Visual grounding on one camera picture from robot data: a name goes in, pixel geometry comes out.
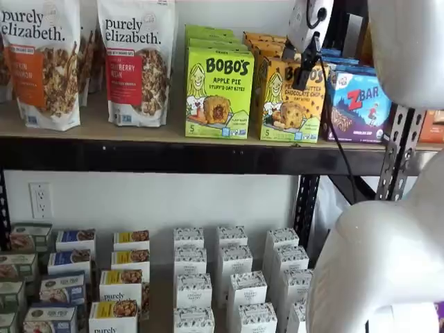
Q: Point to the orange Bobo's peanut butter box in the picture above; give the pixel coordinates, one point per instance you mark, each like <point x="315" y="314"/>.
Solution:
<point x="291" y="114"/>
<point x="267" y="50"/>
<point x="263" y="36"/>

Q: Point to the orange label granola bag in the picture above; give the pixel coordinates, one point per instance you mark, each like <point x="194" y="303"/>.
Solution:
<point x="41" y="69"/>

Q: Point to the white plastic sheet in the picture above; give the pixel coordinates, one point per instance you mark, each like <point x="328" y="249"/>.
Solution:
<point x="329" y="208"/>

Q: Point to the yellow label granola box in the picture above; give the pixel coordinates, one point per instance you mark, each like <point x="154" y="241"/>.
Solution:
<point x="120" y="286"/>
<point x="112" y="317"/>
<point x="132" y="239"/>
<point x="130" y="260"/>

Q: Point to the green label oatmeal box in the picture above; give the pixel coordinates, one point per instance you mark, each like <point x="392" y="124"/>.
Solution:
<point x="30" y="237"/>
<point x="12" y="295"/>
<point x="7" y="322"/>
<point x="17" y="267"/>

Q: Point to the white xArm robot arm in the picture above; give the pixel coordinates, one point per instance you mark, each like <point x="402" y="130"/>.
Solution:
<point x="381" y="260"/>

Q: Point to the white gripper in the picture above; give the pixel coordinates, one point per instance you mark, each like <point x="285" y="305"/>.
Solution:
<point x="305" y="21"/>

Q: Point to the large orange snack box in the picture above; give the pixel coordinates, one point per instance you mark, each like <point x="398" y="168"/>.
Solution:
<point x="431" y="126"/>

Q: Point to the blue label oatmeal box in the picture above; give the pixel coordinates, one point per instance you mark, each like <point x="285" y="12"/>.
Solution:
<point x="50" y="319"/>
<point x="69" y="261"/>
<point x="75" y="239"/>
<point x="62" y="288"/>

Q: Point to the white patterned pantry box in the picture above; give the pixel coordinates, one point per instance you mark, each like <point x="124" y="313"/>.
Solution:
<point x="247" y="288"/>
<point x="281" y="237"/>
<point x="193" y="320"/>
<point x="190" y="258"/>
<point x="236" y="260"/>
<point x="291" y="258"/>
<point x="232" y="236"/>
<point x="193" y="289"/>
<point x="297" y="317"/>
<point x="257" y="319"/>
<point x="188" y="236"/>
<point x="299" y="284"/>

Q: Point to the red label granola bag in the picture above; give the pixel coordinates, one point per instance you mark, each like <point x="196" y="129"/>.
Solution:
<point x="138" y="69"/>

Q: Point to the white wall outlet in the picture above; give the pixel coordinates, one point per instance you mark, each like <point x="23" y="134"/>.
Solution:
<point x="40" y="200"/>

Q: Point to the blue purple Zbar box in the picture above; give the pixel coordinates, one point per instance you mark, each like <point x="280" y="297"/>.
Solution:
<point x="338" y="53"/>
<point x="357" y="111"/>
<point x="347" y="67"/>

